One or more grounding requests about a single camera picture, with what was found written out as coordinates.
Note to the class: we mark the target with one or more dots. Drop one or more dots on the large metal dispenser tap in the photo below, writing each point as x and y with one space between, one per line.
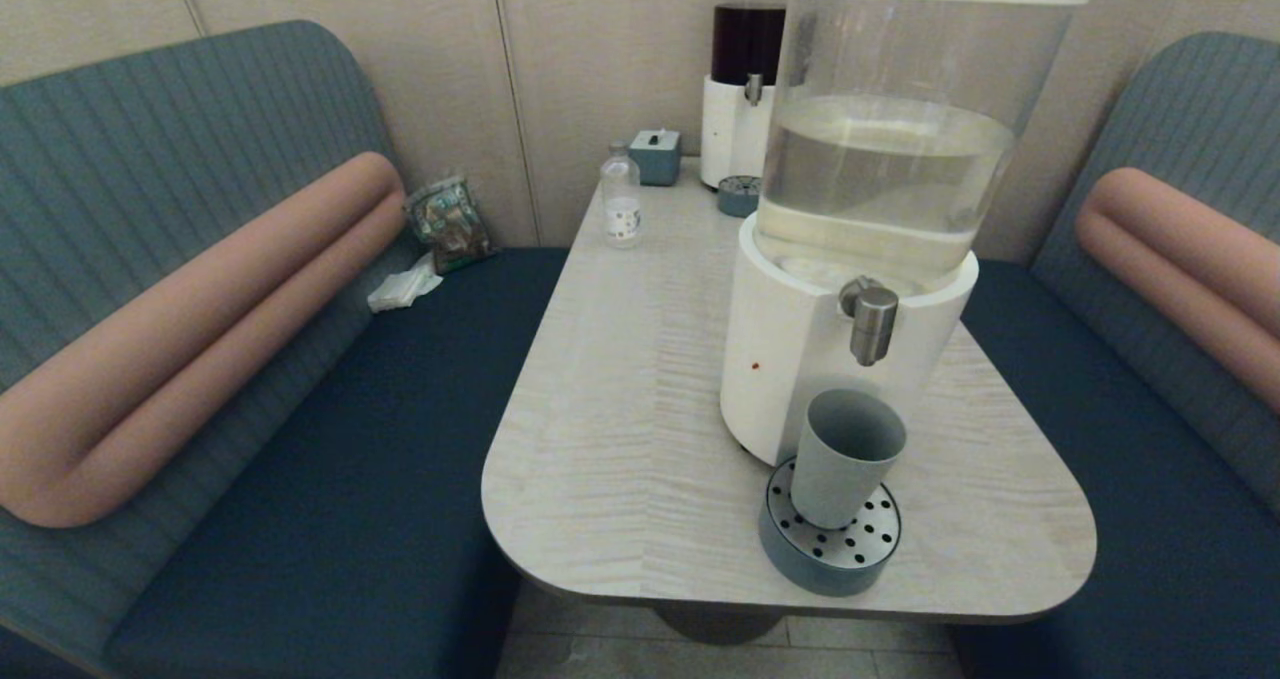
872 324

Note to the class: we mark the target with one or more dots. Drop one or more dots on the grey plastic cup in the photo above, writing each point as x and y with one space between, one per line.
840 474

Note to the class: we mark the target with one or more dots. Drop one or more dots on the clear plastic bottle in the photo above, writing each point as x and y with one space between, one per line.
621 204

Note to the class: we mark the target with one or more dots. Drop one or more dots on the clear water dispenser white base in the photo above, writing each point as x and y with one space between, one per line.
780 349

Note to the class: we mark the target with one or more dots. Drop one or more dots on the small blue perforated drip tray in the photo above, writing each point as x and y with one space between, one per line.
739 197

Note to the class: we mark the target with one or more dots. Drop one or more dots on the blue-grey tissue box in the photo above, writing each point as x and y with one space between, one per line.
655 157

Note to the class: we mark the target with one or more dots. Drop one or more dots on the dark drink dispenser white base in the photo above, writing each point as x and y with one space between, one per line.
730 129

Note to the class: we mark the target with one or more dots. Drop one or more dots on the printed snack bag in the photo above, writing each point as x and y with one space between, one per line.
450 224

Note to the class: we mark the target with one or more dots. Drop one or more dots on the crumpled white tissue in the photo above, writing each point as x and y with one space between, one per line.
403 287

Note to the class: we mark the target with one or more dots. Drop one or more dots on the small metal dispenser tap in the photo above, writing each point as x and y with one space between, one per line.
753 87

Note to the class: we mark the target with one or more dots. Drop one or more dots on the large blue perforated drip tray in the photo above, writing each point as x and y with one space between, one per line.
805 569

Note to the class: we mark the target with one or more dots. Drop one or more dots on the teal upholstered bench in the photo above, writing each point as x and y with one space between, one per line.
350 509
1150 559

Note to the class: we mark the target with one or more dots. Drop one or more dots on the pink bolster cushion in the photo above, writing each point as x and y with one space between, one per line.
1190 249
200 339

